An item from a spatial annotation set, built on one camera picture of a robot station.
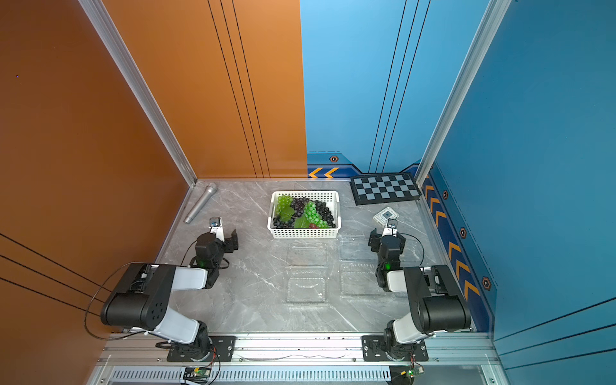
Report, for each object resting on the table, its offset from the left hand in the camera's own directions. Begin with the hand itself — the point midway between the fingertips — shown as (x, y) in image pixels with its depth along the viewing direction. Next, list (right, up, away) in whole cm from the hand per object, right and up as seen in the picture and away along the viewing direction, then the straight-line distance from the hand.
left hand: (225, 227), depth 94 cm
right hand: (+64, -1, -1) cm, 64 cm away
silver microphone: (-14, +15, +18) cm, 28 cm away
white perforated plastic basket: (+43, +11, +14) cm, 47 cm away
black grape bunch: (+40, +5, +8) cm, 42 cm away
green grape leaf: (+24, +5, +5) cm, 25 cm away
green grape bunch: (+35, +4, +6) cm, 36 cm away
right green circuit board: (+64, -40, -25) cm, 79 cm away
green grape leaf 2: (+30, +2, +2) cm, 30 cm away
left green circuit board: (+1, -42, -23) cm, 48 cm away
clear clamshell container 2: (+52, -15, -5) cm, 54 cm away
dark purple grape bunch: (+28, +9, +10) cm, 31 cm away
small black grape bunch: (+21, +1, +4) cm, 22 cm away
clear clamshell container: (+33, -16, -7) cm, 37 cm away
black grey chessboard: (+68, +16, +18) cm, 73 cm away
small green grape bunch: (+22, +10, +11) cm, 26 cm away
